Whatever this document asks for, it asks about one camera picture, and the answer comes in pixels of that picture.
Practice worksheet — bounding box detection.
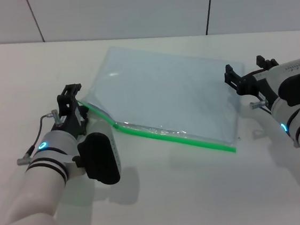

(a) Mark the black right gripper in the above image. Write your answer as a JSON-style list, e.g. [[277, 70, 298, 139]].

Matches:
[[222, 53, 284, 110]]

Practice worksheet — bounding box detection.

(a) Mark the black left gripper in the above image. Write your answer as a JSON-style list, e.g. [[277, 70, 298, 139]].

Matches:
[[48, 82, 91, 141]]

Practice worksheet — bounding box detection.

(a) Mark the transparent green-zip document bag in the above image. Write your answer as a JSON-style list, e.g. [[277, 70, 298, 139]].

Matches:
[[71, 33, 254, 169]]

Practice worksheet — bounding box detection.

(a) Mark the grey left gripper cable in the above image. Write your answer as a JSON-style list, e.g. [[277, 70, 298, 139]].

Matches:
[[12, 108, 66, 166]]

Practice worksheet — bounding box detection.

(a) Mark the metal right gripper cable plug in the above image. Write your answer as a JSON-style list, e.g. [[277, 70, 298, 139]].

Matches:
[[249, 99, 271, 111]]

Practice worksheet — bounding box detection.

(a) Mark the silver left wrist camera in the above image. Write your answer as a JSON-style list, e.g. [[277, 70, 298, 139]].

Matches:
[[75, 123, 125, 189]]

